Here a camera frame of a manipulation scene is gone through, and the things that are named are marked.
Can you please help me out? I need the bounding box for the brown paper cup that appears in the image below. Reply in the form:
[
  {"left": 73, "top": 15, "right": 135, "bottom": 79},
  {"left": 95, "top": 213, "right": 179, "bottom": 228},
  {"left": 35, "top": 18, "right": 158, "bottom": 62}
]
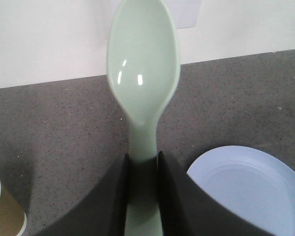
[{"left": 0, "top": 181, "right": 27, "bottom": 236}]

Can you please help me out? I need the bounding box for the mint green plastic spoon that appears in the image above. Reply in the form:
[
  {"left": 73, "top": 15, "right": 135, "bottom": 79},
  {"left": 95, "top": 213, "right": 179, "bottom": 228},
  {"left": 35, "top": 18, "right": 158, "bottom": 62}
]
[{"left": 107, "top": 0, "right": 180, "bottom": 236}]

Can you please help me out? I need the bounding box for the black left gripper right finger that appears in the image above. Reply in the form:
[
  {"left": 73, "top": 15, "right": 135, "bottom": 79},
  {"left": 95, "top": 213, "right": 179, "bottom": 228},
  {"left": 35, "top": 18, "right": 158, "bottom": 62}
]
[{"left": 157, "top": 151, "right": 271, "bottom": 236}]

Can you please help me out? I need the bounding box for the light blue plate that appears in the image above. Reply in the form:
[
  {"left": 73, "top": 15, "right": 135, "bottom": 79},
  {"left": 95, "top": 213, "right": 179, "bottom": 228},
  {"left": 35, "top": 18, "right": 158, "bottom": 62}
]
[{"left": 187, "top": 146, "right": 295, "bottom": 236}]

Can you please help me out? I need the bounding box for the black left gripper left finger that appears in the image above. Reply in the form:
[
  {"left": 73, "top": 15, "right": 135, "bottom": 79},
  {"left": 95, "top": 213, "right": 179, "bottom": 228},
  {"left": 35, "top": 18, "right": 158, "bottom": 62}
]
[{"left": 37, "top": 154, "right": 130, "bottom": 236}]

